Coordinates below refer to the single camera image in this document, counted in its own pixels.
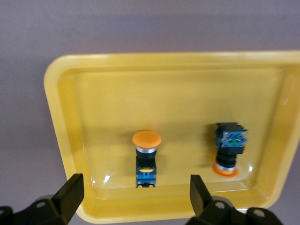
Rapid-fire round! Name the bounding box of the yellow plastic tray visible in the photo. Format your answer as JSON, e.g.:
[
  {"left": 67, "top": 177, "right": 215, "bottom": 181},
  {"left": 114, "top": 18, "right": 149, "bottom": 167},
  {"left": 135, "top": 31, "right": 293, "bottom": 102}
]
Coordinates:
[{"left": 44, "top": 50, "right": 300, "bottom": 225}]

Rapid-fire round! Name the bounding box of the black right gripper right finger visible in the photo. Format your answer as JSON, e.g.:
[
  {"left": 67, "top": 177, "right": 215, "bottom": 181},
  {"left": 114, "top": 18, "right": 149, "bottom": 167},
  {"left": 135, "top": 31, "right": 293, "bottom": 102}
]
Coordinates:
[{"left": 185, "top": 175, "right": 284, "bottom": 225}]

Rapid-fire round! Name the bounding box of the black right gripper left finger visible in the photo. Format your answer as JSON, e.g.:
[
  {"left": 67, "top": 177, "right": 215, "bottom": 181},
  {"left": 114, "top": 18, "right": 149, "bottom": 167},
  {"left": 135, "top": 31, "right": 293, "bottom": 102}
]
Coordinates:
[{"left": 0, "top": 173, "right": 84, "bottom": 225}]

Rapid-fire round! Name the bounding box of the yellow mushroom button black body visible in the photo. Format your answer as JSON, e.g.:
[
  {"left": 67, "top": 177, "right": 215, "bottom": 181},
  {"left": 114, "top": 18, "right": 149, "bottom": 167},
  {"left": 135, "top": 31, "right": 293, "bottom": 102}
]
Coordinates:
[
  {"left": 211, "top": 122, "right": 248, "bottom": 178},
  {"left": 132, "top": 130, "right": 163, "bottom": 188}
]

